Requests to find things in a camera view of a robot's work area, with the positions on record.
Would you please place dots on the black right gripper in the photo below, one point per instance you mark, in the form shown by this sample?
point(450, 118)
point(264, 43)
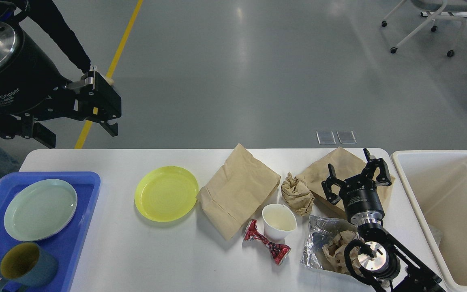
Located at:
point(359, 195)

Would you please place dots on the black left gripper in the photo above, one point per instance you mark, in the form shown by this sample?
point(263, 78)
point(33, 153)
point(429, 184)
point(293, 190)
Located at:
point(33, 90)

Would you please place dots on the yellow plastic plate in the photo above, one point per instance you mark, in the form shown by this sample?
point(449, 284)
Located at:
point(166, 194)

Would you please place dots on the dark teal mug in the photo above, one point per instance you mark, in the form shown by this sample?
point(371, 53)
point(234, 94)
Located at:
point(29, 265)

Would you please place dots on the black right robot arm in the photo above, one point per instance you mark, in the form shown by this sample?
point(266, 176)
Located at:
point(375, 258)

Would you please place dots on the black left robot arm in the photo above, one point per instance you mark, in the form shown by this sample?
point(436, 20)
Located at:
point(32, 89)

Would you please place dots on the brown paper bag right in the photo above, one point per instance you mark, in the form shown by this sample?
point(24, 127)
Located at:
point(346, 165)

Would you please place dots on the crumpled brown paper ball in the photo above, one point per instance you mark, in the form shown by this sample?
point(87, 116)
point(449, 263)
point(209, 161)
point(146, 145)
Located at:
point(297, 195)

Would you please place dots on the crumpled brown paper on foil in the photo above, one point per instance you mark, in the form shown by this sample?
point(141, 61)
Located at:
point(334, 250)

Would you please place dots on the white paper cup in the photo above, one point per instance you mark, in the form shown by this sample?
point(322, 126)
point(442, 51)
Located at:
point(279, 221)

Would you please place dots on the white plastic bin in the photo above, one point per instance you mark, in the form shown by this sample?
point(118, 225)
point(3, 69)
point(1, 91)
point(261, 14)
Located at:
point(435, 182)

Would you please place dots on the pale green plate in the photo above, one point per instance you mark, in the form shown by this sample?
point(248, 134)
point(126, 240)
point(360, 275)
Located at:
point(40, 210)

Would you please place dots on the person in black trousers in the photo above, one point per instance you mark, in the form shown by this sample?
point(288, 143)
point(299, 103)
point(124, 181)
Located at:
point(47, 15)

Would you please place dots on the crushed red can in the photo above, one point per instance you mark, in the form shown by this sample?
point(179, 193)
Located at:
point(278, 251)

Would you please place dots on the large brown paper bag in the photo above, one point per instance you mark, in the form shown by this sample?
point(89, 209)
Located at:
point(236, 190)

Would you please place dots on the blue plastic tray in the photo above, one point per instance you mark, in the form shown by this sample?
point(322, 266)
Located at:
point(66, 246)

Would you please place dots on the white office chair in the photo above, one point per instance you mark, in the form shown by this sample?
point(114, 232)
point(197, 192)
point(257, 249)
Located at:
point(438, 10)

